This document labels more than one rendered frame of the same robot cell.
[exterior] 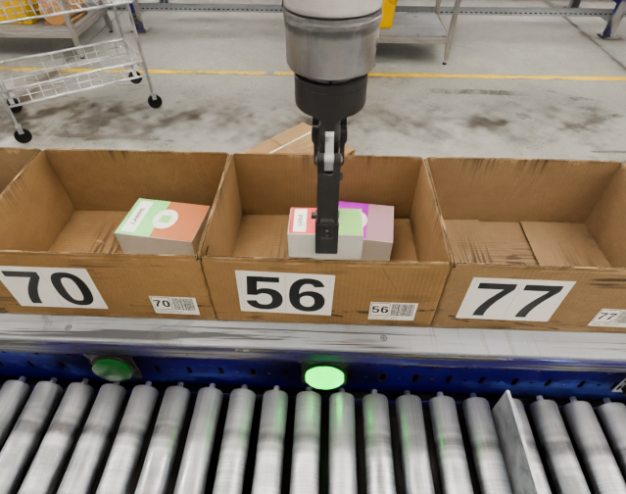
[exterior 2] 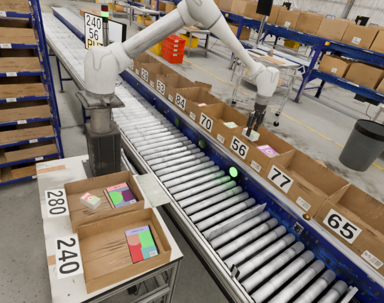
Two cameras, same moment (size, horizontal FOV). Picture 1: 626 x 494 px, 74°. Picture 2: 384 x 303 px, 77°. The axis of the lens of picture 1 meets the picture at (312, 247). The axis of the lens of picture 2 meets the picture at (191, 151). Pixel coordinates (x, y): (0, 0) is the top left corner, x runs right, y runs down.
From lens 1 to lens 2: 1.22 m
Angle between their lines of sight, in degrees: 37
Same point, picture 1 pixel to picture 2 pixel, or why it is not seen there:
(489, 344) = (268, 187)
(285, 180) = (263, 136)
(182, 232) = not seen: hidden behind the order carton
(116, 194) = (229, 119)
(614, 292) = (301, 191)
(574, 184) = (335, 183)
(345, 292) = (249, 154)
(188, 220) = not seen: hidden behind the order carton
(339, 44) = (259, 98)
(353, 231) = (253, 134)
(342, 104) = (258, 107)
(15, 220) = (210, 110)
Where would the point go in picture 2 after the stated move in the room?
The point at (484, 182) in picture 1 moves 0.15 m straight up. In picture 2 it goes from (309, 166) to (319, 148)
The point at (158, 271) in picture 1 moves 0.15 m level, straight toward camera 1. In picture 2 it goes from (222, 128) to (216, 136)
